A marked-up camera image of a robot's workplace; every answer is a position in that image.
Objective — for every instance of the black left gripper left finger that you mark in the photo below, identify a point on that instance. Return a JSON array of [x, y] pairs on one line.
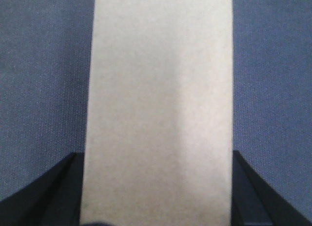
[[53, 199]]

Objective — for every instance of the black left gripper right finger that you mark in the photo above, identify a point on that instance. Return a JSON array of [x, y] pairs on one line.
[[256, 203]]

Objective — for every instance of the small brown cardboard package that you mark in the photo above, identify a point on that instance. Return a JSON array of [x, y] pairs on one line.
[[160, 114]]

